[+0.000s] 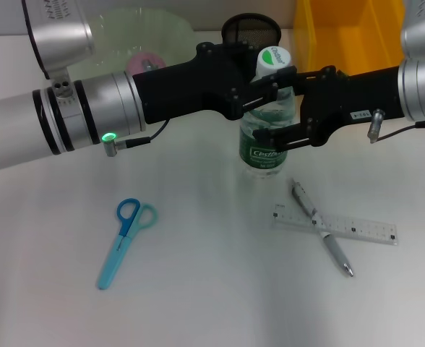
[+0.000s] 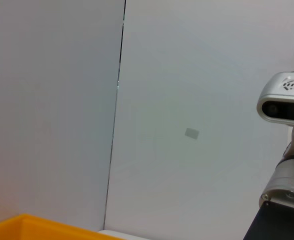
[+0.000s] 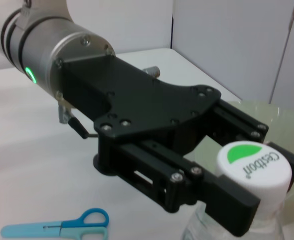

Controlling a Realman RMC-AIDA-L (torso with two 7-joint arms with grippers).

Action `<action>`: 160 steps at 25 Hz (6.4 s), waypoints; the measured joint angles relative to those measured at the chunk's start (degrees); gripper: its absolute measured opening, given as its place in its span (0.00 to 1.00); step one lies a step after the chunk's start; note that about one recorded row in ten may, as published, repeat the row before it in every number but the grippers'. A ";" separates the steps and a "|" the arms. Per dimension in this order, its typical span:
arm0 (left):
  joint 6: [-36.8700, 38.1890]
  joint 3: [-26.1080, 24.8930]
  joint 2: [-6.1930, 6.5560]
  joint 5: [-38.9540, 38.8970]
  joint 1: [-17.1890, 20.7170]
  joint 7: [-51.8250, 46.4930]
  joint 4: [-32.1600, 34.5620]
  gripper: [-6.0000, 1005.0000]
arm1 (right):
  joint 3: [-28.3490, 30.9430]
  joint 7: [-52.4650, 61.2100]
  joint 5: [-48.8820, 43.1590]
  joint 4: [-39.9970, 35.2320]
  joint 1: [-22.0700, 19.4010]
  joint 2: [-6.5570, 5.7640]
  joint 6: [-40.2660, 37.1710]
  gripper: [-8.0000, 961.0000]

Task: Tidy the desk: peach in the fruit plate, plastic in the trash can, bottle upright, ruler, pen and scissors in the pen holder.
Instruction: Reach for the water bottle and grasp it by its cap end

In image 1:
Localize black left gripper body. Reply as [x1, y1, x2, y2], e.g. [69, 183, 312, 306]
[131, 41, 252, 124]

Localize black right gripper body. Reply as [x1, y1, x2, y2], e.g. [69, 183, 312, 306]
[298, 64, 405, 148]

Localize clear green-label water bottle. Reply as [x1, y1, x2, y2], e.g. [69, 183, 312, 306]
[239, 46, 296, 179]

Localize pink peach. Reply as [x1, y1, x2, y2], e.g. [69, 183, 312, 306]
[126, 52, 167, 73]

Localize black mesh pen holder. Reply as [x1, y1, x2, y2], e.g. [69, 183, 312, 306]
[221, 13, 283, 50]

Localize translucent green fruit bowl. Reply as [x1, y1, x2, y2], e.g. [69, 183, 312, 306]
[67, 9, 199, 73]

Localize silver ballpoint pen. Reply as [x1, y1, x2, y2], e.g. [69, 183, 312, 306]
[290, 179, 356, 278]

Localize clear plastic ruler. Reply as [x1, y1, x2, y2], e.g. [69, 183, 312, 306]
[270, 202, 398, 247]

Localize blue scissors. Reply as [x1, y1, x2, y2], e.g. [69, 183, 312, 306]
[95, 197, 158, 291]

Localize yellow plastic bin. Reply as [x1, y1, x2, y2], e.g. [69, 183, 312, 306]
[293, 0, 408, 75]

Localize right gripper cable with plug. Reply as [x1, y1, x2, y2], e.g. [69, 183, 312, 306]
[366, 108, 425, 145]

